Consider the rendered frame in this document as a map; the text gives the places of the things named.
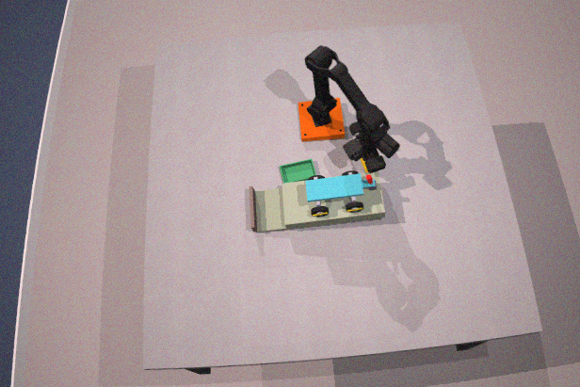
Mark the green tray floor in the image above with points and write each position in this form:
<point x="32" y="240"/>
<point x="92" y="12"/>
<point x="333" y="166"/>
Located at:
<point x="297" y="172"/>

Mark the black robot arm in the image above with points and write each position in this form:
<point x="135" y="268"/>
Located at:
<point x="369" y="117"/>

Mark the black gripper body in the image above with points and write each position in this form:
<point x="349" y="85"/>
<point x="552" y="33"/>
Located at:
<point x="373" y="162"/>

